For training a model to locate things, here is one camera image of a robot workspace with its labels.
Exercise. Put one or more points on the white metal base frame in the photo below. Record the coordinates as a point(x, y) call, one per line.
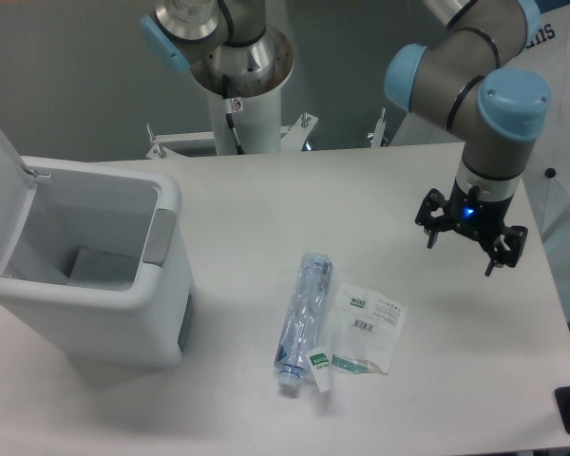
point(238, 140)

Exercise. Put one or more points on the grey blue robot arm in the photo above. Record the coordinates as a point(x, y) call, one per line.
point(464, 86)

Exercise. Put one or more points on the white trash can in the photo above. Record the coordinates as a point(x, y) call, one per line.
point(93, 259)

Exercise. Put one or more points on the clear plastic wrapper bag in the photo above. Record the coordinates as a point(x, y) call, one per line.
point(364, 328)

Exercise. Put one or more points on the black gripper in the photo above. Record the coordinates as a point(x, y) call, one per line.
point(476, 219)

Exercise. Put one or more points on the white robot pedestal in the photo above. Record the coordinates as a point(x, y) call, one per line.
point(243, 85)

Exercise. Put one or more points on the crushed clear plastic bottle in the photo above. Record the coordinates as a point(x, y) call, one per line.
point(303, 321)

